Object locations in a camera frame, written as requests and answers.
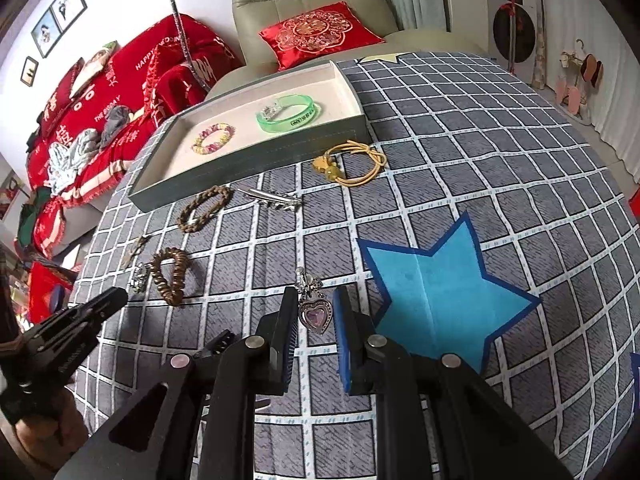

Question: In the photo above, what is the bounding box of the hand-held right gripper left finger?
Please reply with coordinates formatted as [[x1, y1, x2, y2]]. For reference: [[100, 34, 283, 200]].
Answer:
[[54, 287, 301, 480]]

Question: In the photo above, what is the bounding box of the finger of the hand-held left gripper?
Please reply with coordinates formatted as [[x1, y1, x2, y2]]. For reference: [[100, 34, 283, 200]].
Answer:
[[22, 287, 129, 342]]

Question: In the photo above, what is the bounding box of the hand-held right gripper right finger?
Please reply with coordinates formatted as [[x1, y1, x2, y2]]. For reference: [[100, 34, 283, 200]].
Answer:
[[332, 286, 576, 480]]

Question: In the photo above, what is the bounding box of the purple heart pendant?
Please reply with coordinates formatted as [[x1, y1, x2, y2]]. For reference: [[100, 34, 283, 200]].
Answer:
[[294, 266, 332, 336]]

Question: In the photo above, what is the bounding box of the small silver charm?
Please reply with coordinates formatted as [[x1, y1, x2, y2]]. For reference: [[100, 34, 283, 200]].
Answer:
[[127, 262, 151, 295]]

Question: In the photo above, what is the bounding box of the silver feather charm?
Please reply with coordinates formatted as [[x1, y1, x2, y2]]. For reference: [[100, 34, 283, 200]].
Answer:
[[120, 235, 151, 268]]

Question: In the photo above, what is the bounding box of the brown bead bracelet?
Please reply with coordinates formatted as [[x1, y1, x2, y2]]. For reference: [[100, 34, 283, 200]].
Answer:
[[150, 246, 193, 306]]

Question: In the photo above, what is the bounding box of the silver leaf hair clip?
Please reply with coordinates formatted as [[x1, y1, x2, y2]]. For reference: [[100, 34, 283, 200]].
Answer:
[[237, 187, 306, 211]]

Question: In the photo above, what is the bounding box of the tan braided rope bracelet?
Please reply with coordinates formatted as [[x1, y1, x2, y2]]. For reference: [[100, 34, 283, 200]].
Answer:
[[177, 185, 233, 233]]

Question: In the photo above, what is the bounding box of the grey jewelry tray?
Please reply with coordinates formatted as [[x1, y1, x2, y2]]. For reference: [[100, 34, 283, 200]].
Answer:
[[129, 60, 372, 213]]

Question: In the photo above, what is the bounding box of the yellow hair tie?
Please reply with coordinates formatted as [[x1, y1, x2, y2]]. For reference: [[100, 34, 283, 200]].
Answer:
[[312, 141, 388, 186]]

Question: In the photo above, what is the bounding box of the person's left hand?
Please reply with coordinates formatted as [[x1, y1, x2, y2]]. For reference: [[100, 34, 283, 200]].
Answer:
[[10, 390, 92, 472]]

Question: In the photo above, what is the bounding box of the red gift box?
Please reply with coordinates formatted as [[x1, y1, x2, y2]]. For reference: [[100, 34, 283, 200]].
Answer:
[[27, 260, 76, 326]]

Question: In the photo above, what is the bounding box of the dark green cloth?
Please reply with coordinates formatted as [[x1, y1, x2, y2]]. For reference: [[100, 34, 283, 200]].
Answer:
[[15, 195, 51, 246]]

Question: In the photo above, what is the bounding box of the light grey cloth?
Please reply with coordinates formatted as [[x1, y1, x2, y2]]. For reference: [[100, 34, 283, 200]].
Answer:
[[47, 127, 108, 196]]

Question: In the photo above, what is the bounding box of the dark grey cloth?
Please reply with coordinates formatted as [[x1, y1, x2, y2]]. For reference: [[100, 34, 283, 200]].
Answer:
[[102, 105, 132, 148]]

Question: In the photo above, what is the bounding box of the green translucent bangle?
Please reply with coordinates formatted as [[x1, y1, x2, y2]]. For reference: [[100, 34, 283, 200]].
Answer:
[[256, 95, 322, 135]]

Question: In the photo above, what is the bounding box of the red printed blanket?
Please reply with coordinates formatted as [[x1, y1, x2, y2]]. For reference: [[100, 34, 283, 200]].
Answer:
[[25, 14, 246, 261]]

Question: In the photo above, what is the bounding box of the printed green white pillow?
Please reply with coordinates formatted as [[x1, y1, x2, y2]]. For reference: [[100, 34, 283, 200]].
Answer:
[[70, 42, 121, 98]]

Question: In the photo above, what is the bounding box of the grey checkered tablecloth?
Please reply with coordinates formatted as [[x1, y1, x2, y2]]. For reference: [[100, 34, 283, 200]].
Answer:
[[70, 51, 640, 480]]

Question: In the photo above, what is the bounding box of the floor lamp pole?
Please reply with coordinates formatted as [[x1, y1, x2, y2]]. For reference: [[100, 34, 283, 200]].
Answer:
[[166, 0, 211, 93]]

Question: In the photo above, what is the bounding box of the red embroidered cushion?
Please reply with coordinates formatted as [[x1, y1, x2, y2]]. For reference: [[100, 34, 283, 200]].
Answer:
[[259, 1, 386, 72]]

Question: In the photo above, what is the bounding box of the small hanger with slippers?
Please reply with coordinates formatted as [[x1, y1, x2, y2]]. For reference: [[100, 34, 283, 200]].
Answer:
[[555, 39, 606, 121]]

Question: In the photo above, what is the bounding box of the white washing machine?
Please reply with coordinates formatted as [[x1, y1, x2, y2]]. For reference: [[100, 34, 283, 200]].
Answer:
[[482, 0, 548, 78]]

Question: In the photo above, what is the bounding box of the white curtain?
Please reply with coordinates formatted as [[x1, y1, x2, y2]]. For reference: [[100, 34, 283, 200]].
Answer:
[[542, 0, 640, 186]]

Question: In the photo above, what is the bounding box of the pink yellow bead bracelet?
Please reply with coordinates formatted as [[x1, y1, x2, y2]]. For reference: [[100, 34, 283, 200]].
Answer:
[[191, 122, 236, 156]]

